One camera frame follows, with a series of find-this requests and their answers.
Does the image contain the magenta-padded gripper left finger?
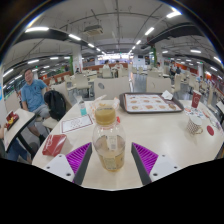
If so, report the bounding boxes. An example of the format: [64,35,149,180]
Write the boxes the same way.
[42,142,93,186]

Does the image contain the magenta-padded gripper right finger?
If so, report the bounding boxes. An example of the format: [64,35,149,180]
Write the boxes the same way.
[130,142,183,186]

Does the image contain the clear bottle with yellow drink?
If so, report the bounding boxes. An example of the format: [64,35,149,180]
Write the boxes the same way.
[91,105,127,173]

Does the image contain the small clear water bottle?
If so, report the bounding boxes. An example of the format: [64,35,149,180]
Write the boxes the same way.
[77,96,88,117]

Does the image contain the red carton box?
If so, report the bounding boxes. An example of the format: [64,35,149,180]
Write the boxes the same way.
[42,133,68,157]

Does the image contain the white card with red border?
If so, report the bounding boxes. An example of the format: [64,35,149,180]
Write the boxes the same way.
[60,114,94,134]

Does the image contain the dark brown food tray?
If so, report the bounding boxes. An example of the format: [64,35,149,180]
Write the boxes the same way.
[119,92,185,115]

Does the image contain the black backpack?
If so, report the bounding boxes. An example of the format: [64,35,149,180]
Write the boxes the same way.
[43,89,67,122]

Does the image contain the clear plastic bag with food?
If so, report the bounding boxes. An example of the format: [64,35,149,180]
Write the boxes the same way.
[88,94,121,118]

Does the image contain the person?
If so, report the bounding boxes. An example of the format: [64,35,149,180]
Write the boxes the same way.
[20,68,52,144]
[0,124,33,164]

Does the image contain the white paper napkin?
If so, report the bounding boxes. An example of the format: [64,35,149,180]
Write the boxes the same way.
[160,89,174,101]

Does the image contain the beige side table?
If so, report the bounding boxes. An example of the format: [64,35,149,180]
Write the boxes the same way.
[3,108,36,158]
[215,99,224,116]

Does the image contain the flat round red coaster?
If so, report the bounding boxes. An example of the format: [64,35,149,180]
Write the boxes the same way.
[206,125,215,137]

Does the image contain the beige chair with round hole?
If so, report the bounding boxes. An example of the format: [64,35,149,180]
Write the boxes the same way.
[145,77,173,95]
[93,77,131,101]

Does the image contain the beige dining chairs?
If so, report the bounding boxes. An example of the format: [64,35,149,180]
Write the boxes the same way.
[43,64,221,108]

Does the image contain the red food box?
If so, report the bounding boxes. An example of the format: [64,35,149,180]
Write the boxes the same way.
[5,110,20,130]

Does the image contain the red paper cup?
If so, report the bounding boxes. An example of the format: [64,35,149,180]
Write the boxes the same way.
[190,89,203,109]

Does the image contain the ceiling air conditioner unit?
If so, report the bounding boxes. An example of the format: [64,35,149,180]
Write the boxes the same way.
[83,24,104,37]

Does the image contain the ceiling lights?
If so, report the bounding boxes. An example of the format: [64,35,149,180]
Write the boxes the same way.
[2,9,224,88]

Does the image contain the white patterned mug, gold handle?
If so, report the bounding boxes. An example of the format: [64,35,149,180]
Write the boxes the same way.
[186,114,204,135]

